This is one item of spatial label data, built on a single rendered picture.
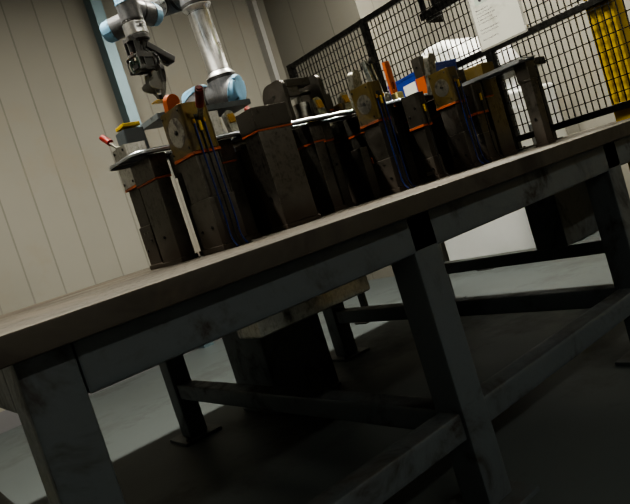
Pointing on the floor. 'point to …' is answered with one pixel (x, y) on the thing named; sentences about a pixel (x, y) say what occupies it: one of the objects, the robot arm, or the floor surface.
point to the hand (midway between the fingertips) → (162, 96)
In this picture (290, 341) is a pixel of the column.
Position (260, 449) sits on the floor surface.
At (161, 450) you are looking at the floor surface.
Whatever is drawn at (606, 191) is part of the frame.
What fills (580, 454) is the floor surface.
